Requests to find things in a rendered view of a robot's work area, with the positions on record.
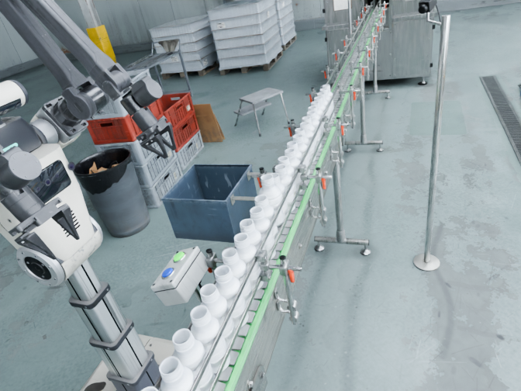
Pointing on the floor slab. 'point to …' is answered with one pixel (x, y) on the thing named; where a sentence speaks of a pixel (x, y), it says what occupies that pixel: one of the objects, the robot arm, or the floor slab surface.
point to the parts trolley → (156, 68)
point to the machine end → (404, 17)
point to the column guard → (98, 35)
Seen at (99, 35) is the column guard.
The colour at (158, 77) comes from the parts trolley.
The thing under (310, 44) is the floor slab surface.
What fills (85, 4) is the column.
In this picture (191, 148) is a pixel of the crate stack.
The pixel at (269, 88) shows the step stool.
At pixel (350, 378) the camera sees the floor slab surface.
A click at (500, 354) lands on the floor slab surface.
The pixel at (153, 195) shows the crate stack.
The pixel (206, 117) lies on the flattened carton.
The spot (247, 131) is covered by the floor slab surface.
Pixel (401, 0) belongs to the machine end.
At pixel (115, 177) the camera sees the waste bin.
